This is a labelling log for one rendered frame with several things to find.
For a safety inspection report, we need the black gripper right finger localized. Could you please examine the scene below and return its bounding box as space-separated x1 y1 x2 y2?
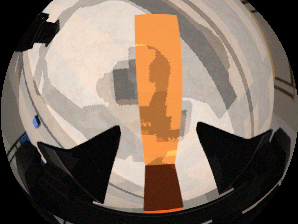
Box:
196 121 273 194

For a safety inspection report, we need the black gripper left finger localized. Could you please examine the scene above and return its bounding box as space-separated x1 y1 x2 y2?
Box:
37 125 121 204

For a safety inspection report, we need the blue rectangular block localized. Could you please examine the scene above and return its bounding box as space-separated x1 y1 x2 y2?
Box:
32 115 40 128

